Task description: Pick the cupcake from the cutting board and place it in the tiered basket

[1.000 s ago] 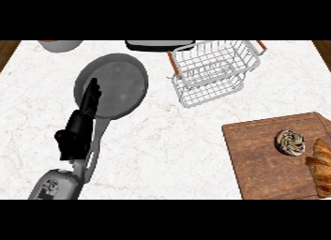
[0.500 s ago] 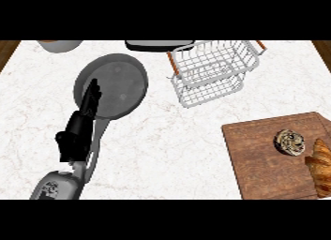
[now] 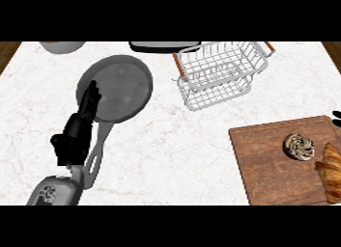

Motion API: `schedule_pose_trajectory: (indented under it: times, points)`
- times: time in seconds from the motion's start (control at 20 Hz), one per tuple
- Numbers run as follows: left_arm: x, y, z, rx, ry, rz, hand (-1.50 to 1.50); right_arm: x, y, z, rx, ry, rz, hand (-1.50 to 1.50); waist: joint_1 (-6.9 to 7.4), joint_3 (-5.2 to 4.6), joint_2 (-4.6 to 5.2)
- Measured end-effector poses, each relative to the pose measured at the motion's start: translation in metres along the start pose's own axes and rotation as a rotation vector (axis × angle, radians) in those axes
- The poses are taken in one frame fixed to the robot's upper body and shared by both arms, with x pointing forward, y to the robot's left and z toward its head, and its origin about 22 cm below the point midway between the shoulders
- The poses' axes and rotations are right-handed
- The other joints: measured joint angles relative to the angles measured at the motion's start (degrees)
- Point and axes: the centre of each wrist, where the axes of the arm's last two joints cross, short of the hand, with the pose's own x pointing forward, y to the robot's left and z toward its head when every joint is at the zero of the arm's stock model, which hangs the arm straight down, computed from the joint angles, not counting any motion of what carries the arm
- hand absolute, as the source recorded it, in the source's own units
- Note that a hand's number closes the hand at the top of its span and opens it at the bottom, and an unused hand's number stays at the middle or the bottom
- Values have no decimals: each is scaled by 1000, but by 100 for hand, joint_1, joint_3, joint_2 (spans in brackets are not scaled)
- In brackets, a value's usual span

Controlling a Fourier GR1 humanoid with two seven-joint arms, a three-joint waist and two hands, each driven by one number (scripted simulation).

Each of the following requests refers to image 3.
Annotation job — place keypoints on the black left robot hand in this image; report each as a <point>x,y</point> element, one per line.
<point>76,135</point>

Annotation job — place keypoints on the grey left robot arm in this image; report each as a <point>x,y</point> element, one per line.
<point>54,191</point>

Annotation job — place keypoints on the chocolate swirl cupcake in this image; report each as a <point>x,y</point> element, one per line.
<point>299,146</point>

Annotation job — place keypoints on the brown wooden cutting board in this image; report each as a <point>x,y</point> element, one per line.
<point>283,167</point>

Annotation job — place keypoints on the grey frying pan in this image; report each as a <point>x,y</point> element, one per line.
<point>124,90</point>

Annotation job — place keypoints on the golden croissant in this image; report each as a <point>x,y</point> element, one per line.
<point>333,173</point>

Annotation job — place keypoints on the grey bowl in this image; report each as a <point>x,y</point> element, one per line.
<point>62,47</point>

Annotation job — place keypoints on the black and grey appliance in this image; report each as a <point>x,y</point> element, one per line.
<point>165,47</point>

